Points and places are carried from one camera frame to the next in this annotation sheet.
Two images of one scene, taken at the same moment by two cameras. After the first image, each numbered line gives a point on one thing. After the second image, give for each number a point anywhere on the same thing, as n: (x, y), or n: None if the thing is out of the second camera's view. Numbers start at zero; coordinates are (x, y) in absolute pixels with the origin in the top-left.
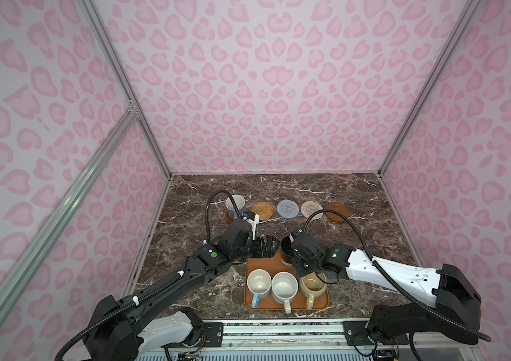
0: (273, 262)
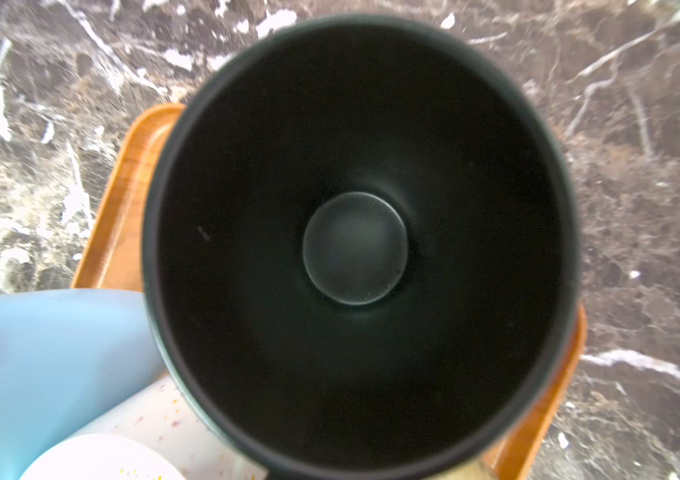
0: (112, 258)
